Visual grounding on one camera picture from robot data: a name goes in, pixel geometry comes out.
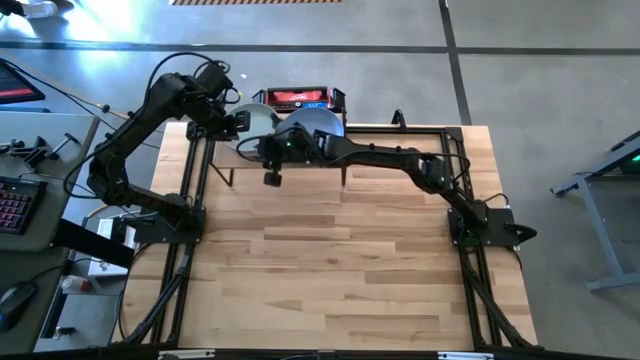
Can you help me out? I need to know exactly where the person's foot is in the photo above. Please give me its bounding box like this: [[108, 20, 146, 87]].
[[0, 0, 60, 19]]

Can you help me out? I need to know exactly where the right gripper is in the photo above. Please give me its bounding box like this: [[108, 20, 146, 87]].
[[263, 129, 309, 189]]

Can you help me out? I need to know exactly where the black computer mouse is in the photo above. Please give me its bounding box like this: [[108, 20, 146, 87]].
[[0, 280, 39, 334]]

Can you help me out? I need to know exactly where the red and black toolbox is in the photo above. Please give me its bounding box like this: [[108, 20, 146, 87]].
[[251, 85, 348, 115]]

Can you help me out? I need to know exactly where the black monitor cable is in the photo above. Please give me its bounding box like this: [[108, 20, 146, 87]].
[[2, 58, 162, 150]]

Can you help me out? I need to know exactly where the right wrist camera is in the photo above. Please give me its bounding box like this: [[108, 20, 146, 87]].
[[257, 135, 276, 164]]

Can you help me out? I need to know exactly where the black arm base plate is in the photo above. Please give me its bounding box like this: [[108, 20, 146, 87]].
[[447, 207, 517, 248], [123, 208, 206, 245]]

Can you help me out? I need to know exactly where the grey desk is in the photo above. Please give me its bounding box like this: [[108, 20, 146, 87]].
[[0, 110, 101, 354]]

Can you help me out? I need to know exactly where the black backlit keyboard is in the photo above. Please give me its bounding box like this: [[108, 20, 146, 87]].
[[0, 175, 49, 236]]

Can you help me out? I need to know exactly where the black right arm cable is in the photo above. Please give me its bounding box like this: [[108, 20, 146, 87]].
[[417, 151, 474, 199]]

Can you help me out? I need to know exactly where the black slanted panel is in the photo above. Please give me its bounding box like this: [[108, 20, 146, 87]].
[[51, 218, 136, 270]]

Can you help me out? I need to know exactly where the grey side table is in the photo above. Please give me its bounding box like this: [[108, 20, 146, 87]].
[[551, 130, 640, 293]]

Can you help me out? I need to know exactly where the white bracket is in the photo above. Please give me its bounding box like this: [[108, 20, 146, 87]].
[[437, 351, 496, 360], [157, 349, 217, 360]]

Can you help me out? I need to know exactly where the white power box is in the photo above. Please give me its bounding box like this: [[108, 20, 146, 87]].
[[88, 217, 137, 279]]

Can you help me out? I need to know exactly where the black desk clamp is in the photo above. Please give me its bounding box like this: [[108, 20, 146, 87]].
[[0, 132, 81, 169]]

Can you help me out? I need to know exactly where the yellow cable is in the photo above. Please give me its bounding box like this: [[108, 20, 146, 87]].
[[9, 54, 136, 122]]

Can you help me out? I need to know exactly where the black right camera cable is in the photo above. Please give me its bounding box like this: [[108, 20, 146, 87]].
[[235, 130, 269, 162]]

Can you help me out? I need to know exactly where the blue plate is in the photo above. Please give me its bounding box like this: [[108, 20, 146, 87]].
[[274, 107, 346, 166]]

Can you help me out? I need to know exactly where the computer monitor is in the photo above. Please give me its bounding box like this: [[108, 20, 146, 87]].
[[0, 57, 47, 106]]

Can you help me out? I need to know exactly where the white bottle red cap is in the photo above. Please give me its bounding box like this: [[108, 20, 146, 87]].
[[59, 274, 94, 294]]

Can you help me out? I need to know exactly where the black handle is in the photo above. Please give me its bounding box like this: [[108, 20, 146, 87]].
[[503, 223, 539, 245]]

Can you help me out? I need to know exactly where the light green plate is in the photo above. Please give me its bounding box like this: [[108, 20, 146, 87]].
[[227, 103, 282, 154]]

